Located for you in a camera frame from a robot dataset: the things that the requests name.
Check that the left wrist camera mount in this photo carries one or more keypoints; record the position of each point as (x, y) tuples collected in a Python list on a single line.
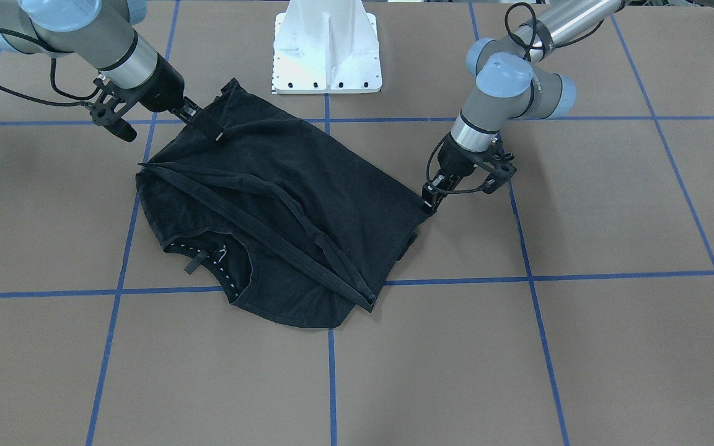
[(499, 165)]

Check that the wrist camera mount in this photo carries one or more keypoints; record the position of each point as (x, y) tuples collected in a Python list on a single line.
[(108, 109), (499, 165)]

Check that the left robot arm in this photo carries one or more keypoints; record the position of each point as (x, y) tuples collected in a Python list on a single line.
[(508, 85)]

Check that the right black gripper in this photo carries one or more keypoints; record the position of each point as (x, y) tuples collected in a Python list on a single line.
[(165, 88)]

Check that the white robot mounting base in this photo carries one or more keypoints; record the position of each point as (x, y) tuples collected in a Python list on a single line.
[(326, 47)]

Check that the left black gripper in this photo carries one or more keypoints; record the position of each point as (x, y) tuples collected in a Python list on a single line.
[(457, 159)]

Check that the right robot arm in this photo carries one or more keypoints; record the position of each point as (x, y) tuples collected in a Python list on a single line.
[(129, 70)]

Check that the black graphic t-shirt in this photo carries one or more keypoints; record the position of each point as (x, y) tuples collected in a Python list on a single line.
[(296, 228)]

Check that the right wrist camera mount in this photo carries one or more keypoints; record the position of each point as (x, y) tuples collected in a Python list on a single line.
[(108, 109)]

